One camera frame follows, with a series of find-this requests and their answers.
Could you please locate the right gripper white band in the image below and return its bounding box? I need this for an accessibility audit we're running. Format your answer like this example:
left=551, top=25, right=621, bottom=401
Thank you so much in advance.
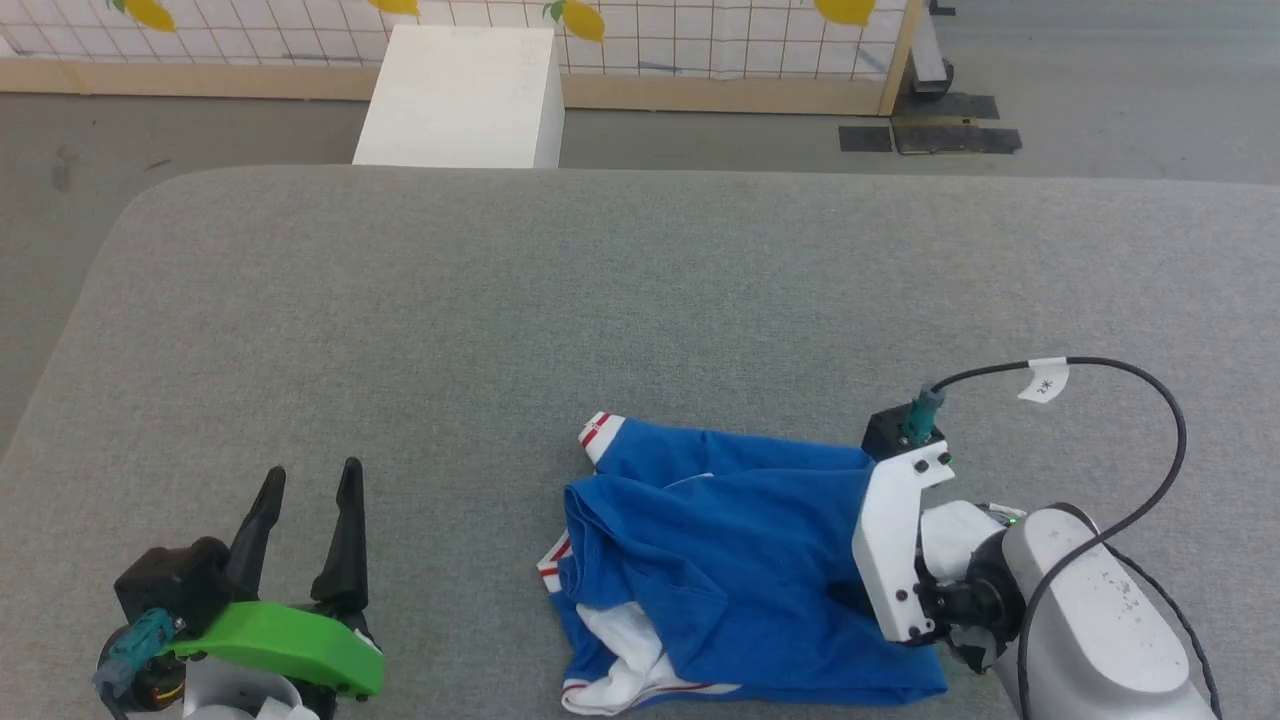
left=852, top=440, right=1026, bottom=673

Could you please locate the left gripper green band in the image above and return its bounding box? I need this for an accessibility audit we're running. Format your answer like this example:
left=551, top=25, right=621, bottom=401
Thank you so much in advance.
left=165, top=458, right=386, bottom=698

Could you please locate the blue basketball jersey white trim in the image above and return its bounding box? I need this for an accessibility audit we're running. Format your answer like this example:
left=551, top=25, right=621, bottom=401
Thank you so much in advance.
left=537, top=410, right=949, bottom=716

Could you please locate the right white paper label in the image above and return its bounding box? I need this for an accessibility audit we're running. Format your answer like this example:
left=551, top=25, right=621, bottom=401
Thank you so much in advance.
left=1018, top=357, right=1071, bottom=404

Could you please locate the long black floor plate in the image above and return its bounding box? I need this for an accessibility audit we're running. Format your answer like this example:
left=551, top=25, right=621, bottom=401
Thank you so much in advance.
left=892, top=118, right=1023, bottom=156

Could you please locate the dark floor plate under foot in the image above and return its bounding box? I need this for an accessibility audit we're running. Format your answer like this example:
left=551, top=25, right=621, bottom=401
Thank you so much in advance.
left=900, top=93, right=1001, bottom=121

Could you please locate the grey partition foot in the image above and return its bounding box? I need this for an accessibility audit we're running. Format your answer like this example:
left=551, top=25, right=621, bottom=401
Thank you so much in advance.
left=912, top=0, right=957, bottom=96

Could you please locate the lemon print tiled partition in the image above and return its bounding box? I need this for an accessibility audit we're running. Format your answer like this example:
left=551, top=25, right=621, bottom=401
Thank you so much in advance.
left=0, top=0, right=926, bottom=116

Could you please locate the right teal cable plug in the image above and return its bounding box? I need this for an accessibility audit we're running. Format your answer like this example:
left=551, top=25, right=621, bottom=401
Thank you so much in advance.
left=900, top=388, right=947, bottom=447

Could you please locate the teal cable plug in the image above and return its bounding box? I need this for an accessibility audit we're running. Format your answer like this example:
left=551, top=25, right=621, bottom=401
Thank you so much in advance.
left=93, top=608, right=187, bottom=701
left=900, top=388, right=947, bottom=447

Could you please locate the left teal cable plug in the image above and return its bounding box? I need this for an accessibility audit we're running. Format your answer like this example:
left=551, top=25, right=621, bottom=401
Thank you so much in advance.
left=93, top=608, right=187, bottom=701

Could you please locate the white box pedestal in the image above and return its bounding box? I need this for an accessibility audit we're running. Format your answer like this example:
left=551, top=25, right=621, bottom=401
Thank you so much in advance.
left=352, top=25, right=566, bottom=169

